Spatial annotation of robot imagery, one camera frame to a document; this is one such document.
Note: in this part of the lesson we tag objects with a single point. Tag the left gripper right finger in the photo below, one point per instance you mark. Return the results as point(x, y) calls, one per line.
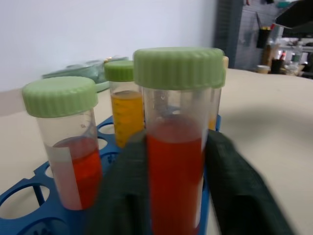
point(239, 195)

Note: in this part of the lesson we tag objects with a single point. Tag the red liquid tube green cap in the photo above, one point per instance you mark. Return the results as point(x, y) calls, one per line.
point(176, 171)
point(58, 95)

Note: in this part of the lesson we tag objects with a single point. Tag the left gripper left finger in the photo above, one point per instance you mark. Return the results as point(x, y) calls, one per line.
point(122, 191)

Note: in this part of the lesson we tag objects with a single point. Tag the grey pegboard panel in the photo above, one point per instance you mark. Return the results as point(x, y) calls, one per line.
point(234, 29)

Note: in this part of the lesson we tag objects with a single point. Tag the blue test tube rack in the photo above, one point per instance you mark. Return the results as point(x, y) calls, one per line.
point(56, 220)

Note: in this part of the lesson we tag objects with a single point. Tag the orange liquid tube green cap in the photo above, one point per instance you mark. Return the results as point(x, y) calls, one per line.
point(127, 110)
point(216, 98)

